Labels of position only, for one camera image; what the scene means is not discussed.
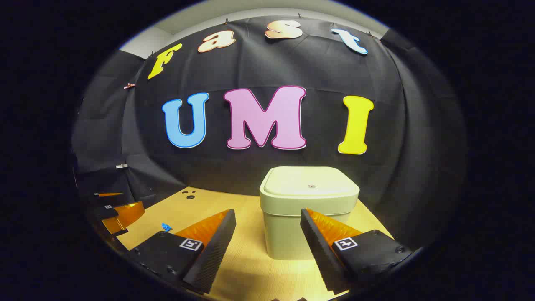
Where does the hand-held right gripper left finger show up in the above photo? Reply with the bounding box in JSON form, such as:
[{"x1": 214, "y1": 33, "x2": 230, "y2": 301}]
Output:
[{"x1": 125, "y1": 209, "x2": 237, "y2": 295}]

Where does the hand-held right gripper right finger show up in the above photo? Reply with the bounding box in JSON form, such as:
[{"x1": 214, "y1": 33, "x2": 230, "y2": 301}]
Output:
[{"x1": 300, "y1": 208, "x2": 423, "y2": 295}]

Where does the green desktop garbage bin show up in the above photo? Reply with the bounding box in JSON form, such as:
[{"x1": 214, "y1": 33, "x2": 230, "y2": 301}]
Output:
[{"x1": 259, "y1": 166, "x2": 360, "y2": 260}]

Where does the black backdrop cloth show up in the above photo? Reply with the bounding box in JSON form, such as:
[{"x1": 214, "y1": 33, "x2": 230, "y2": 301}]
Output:
[{"x1": 71, "y1": 16, "x2": 466, "y2": 251}]

